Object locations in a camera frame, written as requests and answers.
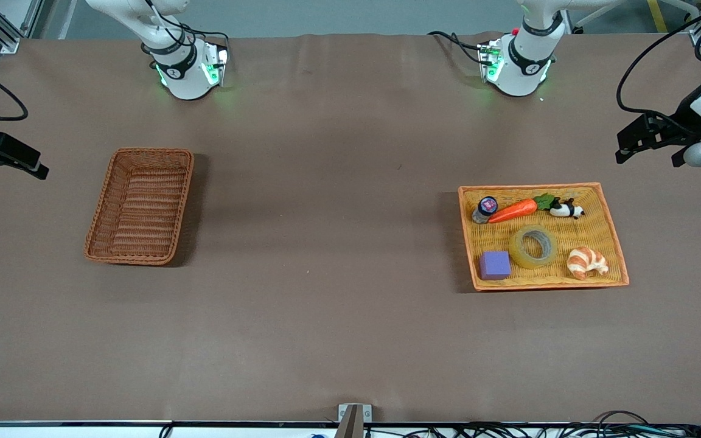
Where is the yellow packing tape roll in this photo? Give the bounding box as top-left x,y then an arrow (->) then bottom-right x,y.
508,224 -> 560,270

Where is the orange flat wicker basket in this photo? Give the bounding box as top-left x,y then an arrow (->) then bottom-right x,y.
458,182 -> 630,292

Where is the brown deep wicker basket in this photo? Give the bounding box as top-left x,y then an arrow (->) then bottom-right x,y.
84,148 -> 195,266

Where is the black white panda toy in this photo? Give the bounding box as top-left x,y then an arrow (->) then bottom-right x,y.
549,198 -> 586,220

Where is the toy croissant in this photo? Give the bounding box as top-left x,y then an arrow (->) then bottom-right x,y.
567,246 -> 610,281

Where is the orange toy carrot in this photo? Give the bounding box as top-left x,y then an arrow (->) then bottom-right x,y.
487,193 -> 561,224

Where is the small bottle purple cap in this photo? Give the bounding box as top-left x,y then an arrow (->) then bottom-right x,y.
472,195 -> 500,225

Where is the purple foam cube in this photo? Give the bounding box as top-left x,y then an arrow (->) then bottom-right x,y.
479,251 -> 512,281

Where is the black left arm base cable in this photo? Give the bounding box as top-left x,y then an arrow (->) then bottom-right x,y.
427,30 -> 486,65

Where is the black cable bundle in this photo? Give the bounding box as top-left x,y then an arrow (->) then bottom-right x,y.
381,411 -> 701,438

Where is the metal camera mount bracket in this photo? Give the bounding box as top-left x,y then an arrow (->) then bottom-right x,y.
333,403 -> 373,438

